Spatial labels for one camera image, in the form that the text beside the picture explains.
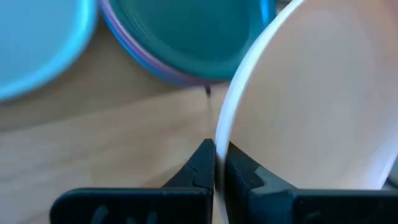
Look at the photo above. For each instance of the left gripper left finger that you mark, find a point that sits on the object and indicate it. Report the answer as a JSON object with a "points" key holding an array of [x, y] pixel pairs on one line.
{"points": [[186, 202]]}

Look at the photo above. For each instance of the dark green plate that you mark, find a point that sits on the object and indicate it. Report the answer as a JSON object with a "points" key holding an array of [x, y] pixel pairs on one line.
{"points": [[192, 37]]}

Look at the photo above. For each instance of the pale peach plate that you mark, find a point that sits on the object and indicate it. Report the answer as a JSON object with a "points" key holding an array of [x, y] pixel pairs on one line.
{"points": [[311, 93]]}

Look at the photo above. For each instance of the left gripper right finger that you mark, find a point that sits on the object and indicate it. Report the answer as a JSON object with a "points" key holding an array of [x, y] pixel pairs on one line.
{"points": [[264, 205]]}

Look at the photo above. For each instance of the wooden shelf board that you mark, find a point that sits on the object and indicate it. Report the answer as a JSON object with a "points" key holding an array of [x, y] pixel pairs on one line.
{"points": [[93, 140]]}

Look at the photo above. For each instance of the sage green plate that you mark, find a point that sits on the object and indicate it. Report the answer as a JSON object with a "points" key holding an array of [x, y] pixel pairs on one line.
{"points": [[37, 37]]}

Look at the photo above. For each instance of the purple plate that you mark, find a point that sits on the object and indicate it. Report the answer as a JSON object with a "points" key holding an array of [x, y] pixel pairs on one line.
{"points": [[152, 62]]}

